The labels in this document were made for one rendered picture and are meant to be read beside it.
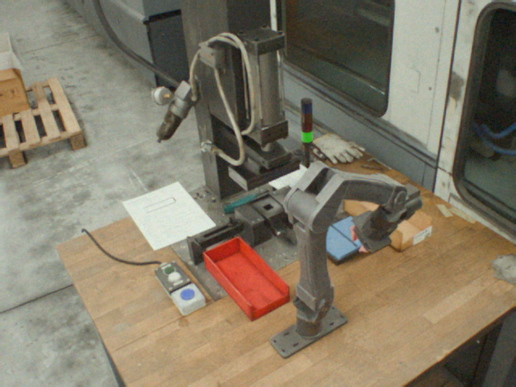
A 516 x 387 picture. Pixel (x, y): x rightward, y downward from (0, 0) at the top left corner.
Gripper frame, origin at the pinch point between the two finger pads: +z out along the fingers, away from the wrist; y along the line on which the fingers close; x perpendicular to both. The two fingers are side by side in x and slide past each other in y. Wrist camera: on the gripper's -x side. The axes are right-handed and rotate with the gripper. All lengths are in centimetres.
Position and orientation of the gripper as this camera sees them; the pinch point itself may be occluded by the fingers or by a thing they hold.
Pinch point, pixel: (359, 244)
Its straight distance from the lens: 147.6
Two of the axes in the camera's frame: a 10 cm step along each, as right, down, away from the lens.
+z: -2.2, 4.8, 8.5
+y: -4.9, -8.1, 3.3
